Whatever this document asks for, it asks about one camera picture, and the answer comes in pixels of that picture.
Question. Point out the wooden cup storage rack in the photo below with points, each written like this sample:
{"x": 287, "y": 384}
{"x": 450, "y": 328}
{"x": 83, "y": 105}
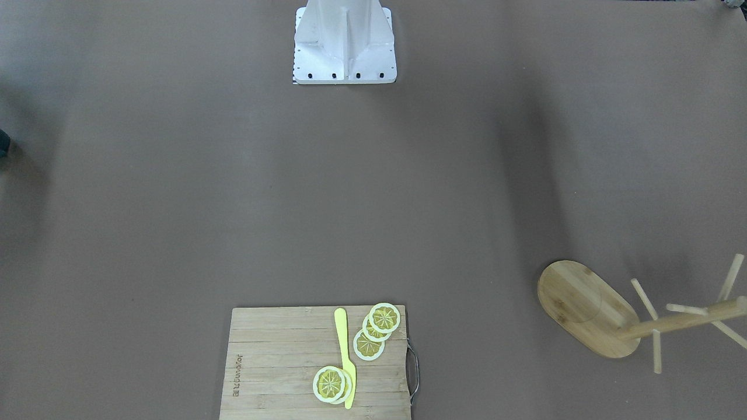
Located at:
{"x": 591, "y": 311}

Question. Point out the lemon slice top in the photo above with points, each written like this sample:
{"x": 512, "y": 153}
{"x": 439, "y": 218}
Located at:
{"x": 384, "y": 318}

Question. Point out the lemon slice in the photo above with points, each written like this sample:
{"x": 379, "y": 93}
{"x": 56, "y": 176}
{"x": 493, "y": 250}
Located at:
{"x": 384, "y": 318}
{"x": 371, "y": 333}
{"x": 365, "y": 348}
{"x": 328, "y": 384}

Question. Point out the yellow plastic knife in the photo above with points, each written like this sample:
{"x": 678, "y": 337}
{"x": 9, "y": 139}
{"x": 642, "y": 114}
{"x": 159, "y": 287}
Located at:
{"x": 341, "y": 324}

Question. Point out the lemon slice middle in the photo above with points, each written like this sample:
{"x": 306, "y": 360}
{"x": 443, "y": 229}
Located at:
{"x": 371, "y": 333}

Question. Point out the lemon slice under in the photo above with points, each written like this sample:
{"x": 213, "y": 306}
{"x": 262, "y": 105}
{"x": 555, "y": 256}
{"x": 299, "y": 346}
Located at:
{"x": 348, "y": 382}

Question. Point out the bamboo cutting board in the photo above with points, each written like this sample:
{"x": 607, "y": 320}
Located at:
{"x": 274, "y": 353}

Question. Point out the lemon slice front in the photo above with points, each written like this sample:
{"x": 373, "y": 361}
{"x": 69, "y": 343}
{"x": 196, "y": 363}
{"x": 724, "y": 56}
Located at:
{"x": 328, "y": 384}

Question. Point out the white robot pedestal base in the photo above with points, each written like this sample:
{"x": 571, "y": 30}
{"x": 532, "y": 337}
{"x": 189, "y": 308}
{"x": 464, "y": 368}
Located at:
{"x": 344, "y": 43}

